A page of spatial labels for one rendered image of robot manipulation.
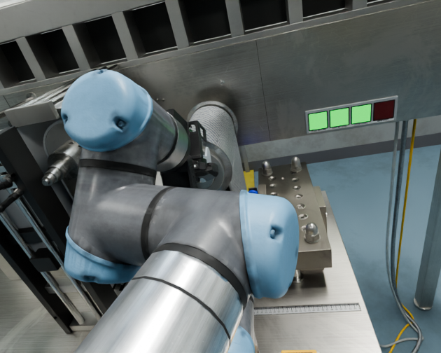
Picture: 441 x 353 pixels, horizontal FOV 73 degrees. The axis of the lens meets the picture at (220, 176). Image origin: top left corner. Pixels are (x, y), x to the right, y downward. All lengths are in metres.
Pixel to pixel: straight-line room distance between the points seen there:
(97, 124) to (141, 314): 0.17
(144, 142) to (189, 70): 0.62
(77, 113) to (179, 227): 0.14
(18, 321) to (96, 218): 0.84
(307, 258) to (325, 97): 0.45
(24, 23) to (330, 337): 1.10
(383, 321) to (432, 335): 0.21
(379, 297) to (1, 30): 1.99
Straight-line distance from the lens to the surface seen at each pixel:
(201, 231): 0.20
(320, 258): 0.74
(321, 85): 0.92
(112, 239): 0.27
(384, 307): 1.92
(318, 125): 0.95
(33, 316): 1.09
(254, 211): 0.21
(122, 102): 0.27
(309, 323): 0.77
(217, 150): 0.61
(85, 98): 0.29
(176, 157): 0.38
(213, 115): 0.77
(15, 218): 0.76
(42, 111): 0.67
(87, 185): 0.30
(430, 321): 1.93
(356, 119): 0.97
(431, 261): 1.69
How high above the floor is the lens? 1.55
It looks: 30 degrees down
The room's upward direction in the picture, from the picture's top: 14 degrees counter-clockwise
